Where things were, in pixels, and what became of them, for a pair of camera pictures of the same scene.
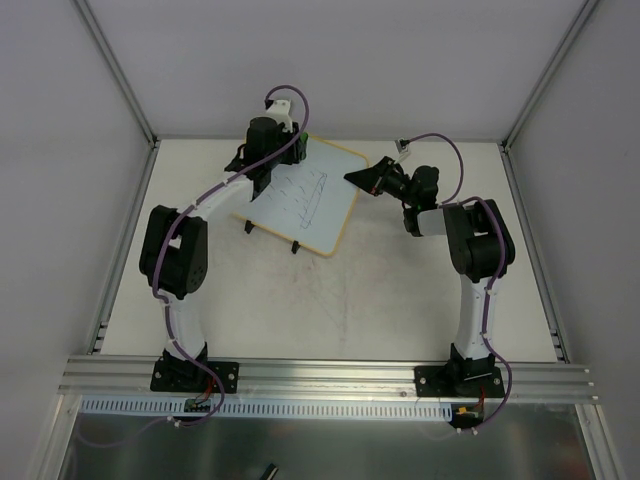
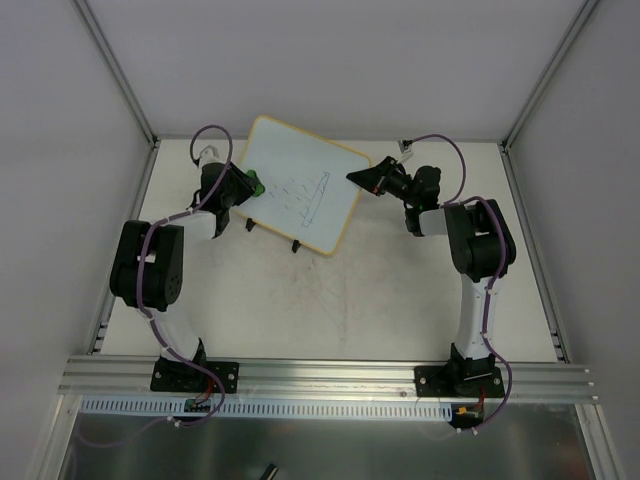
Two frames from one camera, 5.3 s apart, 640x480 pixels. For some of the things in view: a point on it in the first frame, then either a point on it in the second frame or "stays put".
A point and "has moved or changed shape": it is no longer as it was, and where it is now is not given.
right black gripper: x=382 y=176 stays put
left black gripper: x=261 y=175 → x=238 y=185
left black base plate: x=175 y=375 stays put
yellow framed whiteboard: x=308 y=203 stays put
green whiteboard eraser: x=302 y=146 has moved or changed shape
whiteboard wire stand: x=249 y=226 stays put
